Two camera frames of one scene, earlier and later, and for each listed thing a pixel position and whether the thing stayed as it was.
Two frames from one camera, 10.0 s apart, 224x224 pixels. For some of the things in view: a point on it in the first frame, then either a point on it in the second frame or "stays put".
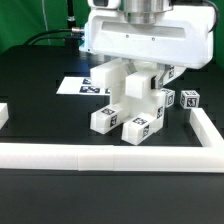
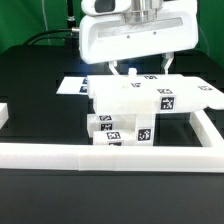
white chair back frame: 132,102 -> 169,93
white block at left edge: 4,114 stays put
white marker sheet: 82,85 stays put
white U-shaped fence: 207,158 stays put
